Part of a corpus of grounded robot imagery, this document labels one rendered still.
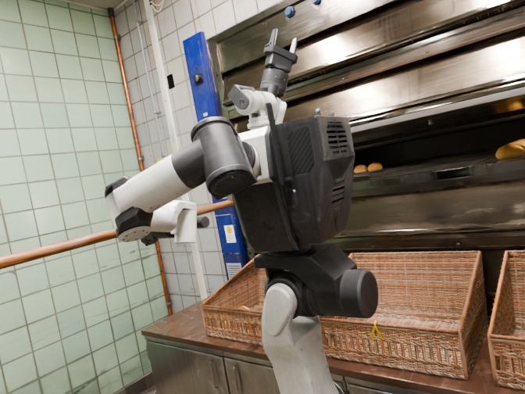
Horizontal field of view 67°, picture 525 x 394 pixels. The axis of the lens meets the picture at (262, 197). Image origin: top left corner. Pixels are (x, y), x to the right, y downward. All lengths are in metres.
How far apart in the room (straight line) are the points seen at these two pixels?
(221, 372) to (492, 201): 1.35
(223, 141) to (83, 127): 2.03
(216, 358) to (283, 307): 0.96
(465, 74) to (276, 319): 1.16
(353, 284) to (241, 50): 1.61
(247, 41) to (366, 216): 1.11
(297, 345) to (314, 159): 0.49
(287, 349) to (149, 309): 1.96
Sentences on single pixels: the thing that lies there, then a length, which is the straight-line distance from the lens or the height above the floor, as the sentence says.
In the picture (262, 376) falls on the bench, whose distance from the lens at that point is 1.78.
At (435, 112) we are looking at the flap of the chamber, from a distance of 1.59.
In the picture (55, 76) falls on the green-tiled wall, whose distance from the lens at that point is 2.81.
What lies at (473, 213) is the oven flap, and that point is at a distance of 1.74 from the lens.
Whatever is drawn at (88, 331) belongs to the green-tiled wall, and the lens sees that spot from 2.74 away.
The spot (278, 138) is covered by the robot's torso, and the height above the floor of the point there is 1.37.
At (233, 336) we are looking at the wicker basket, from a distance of 1.88.
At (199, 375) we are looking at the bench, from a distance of 2.09.
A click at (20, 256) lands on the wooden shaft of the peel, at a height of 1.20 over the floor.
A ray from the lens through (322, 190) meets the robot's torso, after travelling 0.88.
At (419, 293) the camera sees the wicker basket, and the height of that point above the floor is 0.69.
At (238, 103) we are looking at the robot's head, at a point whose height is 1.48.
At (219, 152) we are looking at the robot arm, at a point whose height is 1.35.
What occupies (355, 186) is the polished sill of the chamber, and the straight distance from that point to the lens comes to 1.88.
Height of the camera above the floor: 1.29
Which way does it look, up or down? 3 degrees down
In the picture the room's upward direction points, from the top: 10 degrees counter-clockwise
